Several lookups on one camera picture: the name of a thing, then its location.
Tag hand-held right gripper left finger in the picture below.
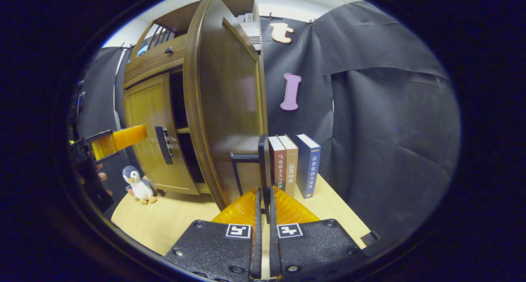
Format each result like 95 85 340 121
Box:
164 187 263 280

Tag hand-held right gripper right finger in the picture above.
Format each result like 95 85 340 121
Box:
269 187 368 282

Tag wooden shoe cabinet door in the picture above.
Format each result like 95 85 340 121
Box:
183 0 272 224
123 72 201 195

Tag wooden double-door shoe cabinet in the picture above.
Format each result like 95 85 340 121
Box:
122 0 270 210

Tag penguin plush toy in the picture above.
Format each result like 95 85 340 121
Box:
122 166 157 205

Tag wooden drawer with black knob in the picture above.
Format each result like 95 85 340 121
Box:
123 35 187 89

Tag blue book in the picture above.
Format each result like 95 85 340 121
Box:
290 133 322 199

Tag tan book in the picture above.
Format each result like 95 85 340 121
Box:
279 135 299 197

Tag maroon book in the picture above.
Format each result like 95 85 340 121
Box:
269 136 287 191

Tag black backdrop cloth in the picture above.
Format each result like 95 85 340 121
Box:
76 0 461 250

